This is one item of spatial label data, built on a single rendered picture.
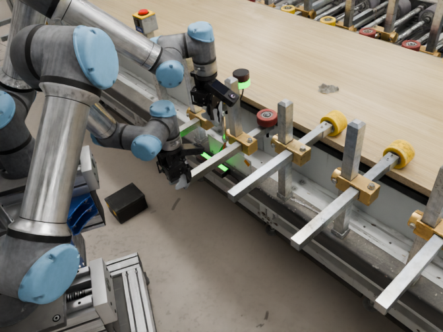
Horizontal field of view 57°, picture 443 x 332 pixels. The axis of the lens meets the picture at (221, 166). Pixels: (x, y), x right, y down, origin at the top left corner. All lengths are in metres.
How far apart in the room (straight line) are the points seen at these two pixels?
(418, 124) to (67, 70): 1.21
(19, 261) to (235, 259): 1.55
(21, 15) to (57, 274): 0.73
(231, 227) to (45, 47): 1.72
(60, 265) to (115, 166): 2.15
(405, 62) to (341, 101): 0.41
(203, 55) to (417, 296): 0.95
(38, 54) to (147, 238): 1.69
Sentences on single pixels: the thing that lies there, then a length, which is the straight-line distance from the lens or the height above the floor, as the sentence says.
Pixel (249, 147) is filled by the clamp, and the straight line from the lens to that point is 1.51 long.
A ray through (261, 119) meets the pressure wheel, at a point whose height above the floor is 0.91.
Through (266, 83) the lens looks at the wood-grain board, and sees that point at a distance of 1.80.
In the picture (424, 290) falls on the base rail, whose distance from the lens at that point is 1.38.
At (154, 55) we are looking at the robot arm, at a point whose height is 1.35.
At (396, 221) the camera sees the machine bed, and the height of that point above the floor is 0.66.
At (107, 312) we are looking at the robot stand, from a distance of 1.06.
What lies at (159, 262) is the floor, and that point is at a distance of 2.29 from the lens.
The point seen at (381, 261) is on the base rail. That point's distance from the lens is 1.41.
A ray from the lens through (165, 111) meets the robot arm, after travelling 1.20.
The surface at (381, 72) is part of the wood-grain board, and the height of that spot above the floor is 0.90.
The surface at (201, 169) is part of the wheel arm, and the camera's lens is 1.45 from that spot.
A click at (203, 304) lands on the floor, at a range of 2.11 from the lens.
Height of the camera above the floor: 1.83
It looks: 42 degrees down
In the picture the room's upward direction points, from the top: 8 degrees counter-clockwise
